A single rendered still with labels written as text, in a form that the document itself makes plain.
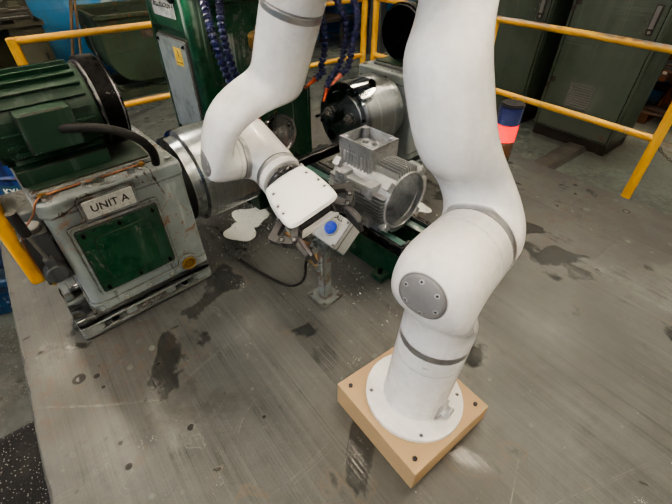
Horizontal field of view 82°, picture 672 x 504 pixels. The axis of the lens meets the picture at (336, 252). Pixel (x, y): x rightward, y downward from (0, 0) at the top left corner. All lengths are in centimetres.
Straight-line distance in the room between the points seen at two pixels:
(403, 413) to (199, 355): 49
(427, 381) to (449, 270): 28
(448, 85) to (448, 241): 17
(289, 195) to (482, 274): 34
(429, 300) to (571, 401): 59
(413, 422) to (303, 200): 45
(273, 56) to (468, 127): 30
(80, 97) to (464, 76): 73
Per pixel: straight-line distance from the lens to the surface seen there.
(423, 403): 74
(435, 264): 46
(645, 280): 141
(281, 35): 61
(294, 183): 67
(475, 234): 51
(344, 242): 84
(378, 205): 98
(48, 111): 91
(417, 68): 47
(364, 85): 142
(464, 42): 47
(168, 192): 100
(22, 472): 203
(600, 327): 119
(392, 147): 105
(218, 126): 67
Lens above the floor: 157
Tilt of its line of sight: 40 degrees down
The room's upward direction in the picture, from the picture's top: straight up
